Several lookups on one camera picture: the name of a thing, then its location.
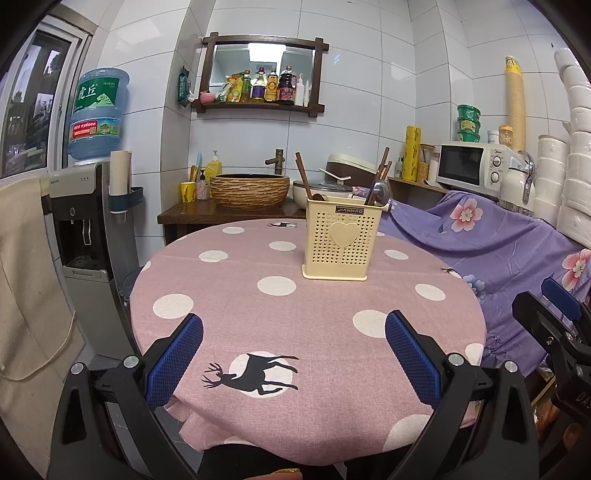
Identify green packet on wall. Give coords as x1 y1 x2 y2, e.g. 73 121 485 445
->
176 67 197 104

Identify wooden framed mirror shelf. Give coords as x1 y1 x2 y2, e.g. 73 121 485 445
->
190 32 329 120

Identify brown and cream rice cooker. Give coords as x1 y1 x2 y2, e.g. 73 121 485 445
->
325 154 377 185

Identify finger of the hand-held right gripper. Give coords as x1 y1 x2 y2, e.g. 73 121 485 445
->
512 290 585 367
541 276 591 326

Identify white pan with glass lid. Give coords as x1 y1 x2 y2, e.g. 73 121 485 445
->
292 179 393 213

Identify pink polka dot tablecloth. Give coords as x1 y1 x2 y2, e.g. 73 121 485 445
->
130 218 489 464

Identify cream fabric cloth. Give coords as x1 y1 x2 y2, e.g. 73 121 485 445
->
0 178 86 384

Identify tall stack white paper bowls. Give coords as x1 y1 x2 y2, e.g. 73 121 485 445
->
553 46 591 252

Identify yellow wrap roll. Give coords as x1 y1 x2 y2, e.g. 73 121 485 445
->
403 126 422 182

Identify wooden shelf box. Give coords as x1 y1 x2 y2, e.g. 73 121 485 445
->
387 176 448 208

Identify all-metal spoon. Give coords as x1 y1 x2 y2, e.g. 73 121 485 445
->
367 180 391 206

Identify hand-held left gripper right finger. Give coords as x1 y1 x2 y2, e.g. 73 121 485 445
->
385 309 542 480

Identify white microwave oven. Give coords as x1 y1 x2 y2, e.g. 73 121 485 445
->
436 142 511 197

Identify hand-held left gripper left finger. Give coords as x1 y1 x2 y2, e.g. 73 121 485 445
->
47 312 205 480

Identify teal wall holder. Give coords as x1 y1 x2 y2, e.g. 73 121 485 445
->
108 186 144 217

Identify stack of yellow paper cups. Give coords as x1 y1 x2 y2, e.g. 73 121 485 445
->
504 56 527 153

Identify purple label bottle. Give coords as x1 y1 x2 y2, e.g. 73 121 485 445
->
250 67 269 103

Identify blue water jug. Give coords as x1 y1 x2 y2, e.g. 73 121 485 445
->
67 68 131 166

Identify yellow seasoning packet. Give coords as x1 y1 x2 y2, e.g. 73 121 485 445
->
215 75 243 102

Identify white thermos jug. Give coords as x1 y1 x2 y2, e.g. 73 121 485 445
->
498 150 537 215

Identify window with metal frame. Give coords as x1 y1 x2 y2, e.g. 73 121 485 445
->
0 18 98 178

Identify dark soy sauce bottle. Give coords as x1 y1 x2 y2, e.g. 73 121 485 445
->
278 65 297 104

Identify cream plastic utensil holder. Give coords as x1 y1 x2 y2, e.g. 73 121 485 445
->
302 198 384 281

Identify glass jar with grains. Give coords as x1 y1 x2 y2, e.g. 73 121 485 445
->
418 144 435 183

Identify woven pattern sink basin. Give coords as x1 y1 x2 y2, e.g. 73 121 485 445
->
209 174 291 209

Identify purple floral cloth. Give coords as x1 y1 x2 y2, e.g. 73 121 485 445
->
353 185 591 384

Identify grey round bin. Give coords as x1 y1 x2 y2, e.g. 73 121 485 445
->
121 268 141 305

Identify bronze faucet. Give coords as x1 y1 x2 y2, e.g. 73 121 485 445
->
264 148 286 175

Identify dark wooden counter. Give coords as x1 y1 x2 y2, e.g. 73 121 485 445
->
158 199 308 243

